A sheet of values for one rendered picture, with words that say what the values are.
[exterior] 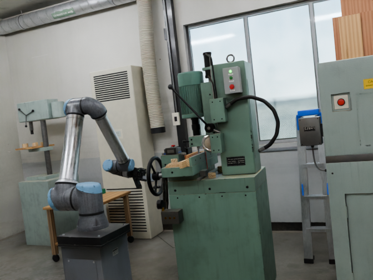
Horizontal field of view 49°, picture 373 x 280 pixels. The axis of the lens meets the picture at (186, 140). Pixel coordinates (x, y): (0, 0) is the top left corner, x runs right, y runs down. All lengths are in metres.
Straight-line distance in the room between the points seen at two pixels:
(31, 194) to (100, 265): 2.42
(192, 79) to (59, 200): 1.14
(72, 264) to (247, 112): 1.40
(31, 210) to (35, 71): 1.70
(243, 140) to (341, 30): 1.59
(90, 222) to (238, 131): 1.07
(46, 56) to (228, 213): 3.39
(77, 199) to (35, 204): 2.25
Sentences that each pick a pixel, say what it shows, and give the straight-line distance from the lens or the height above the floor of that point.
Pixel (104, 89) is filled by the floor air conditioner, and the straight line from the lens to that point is 4.36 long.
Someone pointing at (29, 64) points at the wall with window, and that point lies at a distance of 5.44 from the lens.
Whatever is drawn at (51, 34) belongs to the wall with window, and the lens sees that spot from 5.24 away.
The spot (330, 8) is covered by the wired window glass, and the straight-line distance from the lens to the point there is 4.04.
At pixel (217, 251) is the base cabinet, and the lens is 2.68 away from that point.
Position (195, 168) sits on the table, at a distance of 2.56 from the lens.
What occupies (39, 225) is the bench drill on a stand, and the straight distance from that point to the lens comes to 4.77.
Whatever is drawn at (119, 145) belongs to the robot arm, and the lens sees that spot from 2.89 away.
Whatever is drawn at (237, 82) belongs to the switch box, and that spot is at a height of 1.38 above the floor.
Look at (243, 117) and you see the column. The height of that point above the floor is 1.16.
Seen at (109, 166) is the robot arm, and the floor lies 0.91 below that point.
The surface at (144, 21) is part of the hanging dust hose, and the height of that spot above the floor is 2.22.
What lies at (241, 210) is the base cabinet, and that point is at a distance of 2.56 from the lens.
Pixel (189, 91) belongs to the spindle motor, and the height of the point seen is 1.37.
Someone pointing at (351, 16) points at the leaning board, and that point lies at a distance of 3.82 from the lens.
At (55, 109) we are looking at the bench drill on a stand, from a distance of 4.60.
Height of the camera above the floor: 1.20
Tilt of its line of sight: 3 degrees down
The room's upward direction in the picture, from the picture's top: 6 degrees counter-clockwise
